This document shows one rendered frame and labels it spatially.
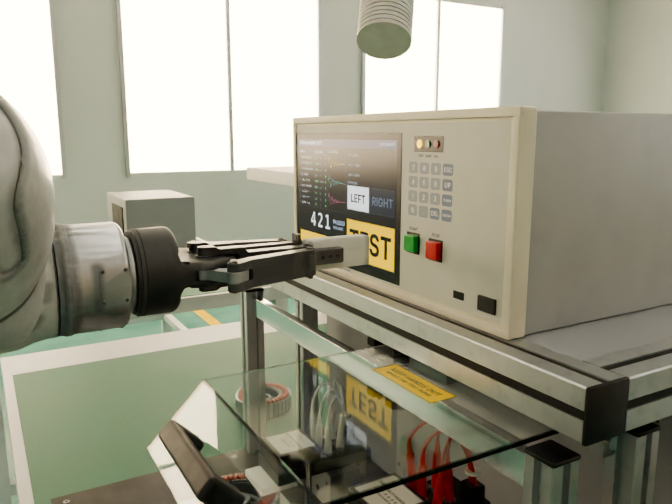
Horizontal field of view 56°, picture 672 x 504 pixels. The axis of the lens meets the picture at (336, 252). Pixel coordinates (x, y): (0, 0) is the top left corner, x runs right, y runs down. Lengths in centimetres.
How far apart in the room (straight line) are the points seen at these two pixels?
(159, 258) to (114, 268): 4
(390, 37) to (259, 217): 394
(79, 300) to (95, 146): 479
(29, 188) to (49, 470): 90
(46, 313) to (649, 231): 57
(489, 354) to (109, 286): 32
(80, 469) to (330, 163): 67
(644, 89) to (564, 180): 756
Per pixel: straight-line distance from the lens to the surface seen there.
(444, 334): 61
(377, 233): 74
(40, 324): 52
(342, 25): 612
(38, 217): 36
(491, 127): 59
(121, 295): 52
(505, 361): 56
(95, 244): 52
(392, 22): 189
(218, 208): 556
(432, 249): 65
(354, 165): 77
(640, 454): 61
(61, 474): 118
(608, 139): 65
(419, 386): 61
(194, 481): 48
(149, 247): 53
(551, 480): 53
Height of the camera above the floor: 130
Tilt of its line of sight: 10 degrees down
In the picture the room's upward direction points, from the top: straight up
